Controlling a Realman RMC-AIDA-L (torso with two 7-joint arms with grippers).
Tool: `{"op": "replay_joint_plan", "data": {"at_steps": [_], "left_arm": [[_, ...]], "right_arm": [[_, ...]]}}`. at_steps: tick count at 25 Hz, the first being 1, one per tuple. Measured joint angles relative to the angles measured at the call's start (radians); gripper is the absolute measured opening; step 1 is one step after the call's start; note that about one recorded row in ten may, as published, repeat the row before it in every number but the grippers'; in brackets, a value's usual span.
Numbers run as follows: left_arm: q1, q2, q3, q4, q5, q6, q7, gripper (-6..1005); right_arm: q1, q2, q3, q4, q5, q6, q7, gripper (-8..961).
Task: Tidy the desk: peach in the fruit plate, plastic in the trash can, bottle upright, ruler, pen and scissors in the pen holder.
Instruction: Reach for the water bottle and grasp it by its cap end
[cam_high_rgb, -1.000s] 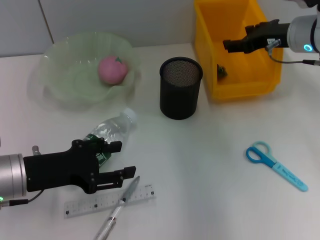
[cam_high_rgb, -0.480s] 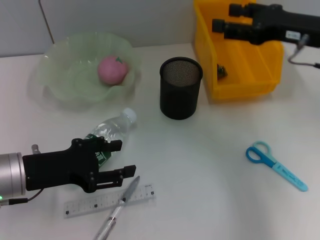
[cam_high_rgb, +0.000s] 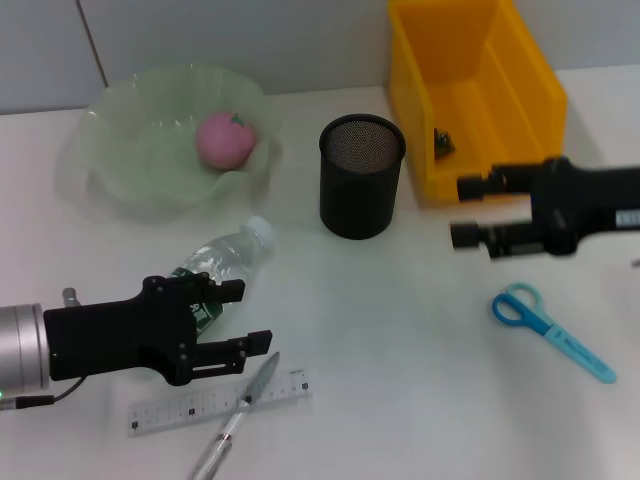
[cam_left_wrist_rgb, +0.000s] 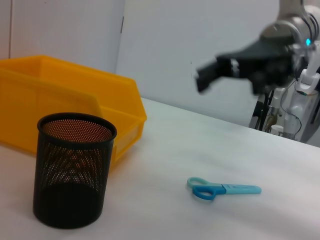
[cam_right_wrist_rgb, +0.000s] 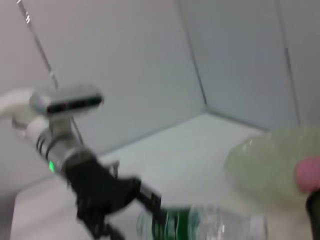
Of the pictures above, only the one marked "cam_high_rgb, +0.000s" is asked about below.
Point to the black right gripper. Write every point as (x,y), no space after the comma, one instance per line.
(585,205)

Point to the translucent green fruit plate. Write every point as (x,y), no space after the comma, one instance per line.
(150,170)

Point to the green plastic wrapper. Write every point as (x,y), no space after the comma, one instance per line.
(443,142)

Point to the clear plastic ruler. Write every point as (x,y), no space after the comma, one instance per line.
(165,412)

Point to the silver white pen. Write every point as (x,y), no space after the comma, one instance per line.
(230,430)

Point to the clear water bottle green label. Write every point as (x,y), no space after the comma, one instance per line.
(225,250)

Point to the black mesh pen holder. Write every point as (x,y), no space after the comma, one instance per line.
(357,200)

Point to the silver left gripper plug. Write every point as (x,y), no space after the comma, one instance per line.
(70,296)

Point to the blue scissors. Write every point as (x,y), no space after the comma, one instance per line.
(575,345)

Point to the pink peach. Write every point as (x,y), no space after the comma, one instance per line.
(222,142)

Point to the yellow plastic bin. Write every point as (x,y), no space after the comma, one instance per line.
(500,100)

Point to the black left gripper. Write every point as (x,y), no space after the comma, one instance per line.
(115,335)

